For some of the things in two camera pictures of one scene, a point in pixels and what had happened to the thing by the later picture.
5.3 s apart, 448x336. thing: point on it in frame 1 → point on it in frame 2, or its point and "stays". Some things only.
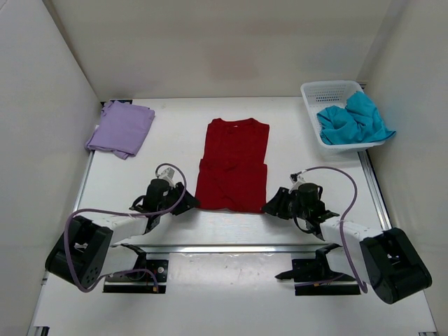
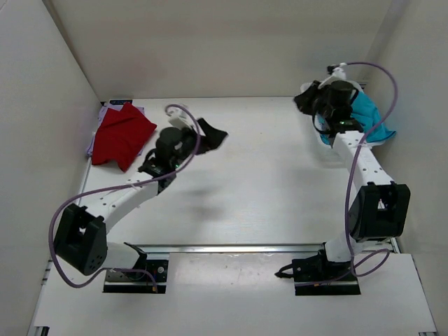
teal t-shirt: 359,122 stays
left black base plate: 148,276 stays
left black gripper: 187,202 → 212,138
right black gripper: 277,206 → 304,101
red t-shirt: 232,175 → 120,136
